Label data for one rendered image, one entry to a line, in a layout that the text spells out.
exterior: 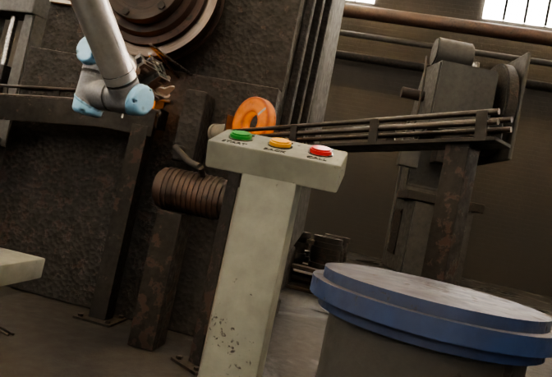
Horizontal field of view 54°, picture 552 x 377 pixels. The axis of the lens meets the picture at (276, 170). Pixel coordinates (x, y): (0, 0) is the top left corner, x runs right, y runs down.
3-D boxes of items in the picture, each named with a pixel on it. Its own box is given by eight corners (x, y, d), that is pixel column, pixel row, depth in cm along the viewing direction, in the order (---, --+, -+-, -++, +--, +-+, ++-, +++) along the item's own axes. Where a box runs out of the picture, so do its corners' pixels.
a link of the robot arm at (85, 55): (69, 63, 133) (78, 30, 133) (100, 77, 143) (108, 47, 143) (92, 66, 129) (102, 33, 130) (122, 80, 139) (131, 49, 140)
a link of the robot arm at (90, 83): (94, 113, 128) (107, 70, 129) (62, 108, 134) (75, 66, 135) (117, 122, 135) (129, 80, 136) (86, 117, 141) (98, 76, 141)
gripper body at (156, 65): (172, 83, 153) (145, 69, 143) (149, 99, 156) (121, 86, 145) (163, 62, 156) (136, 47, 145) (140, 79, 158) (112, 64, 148)
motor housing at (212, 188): (134, 334, 168) (171, 167, 171) (200, 352, 164) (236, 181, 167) (114, 343, 156) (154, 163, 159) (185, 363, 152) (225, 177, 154)
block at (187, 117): (181, 163, 185) (195, 94, 187) (202, 167, 184) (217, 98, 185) (169, 158, 175) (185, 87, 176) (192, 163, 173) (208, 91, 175)
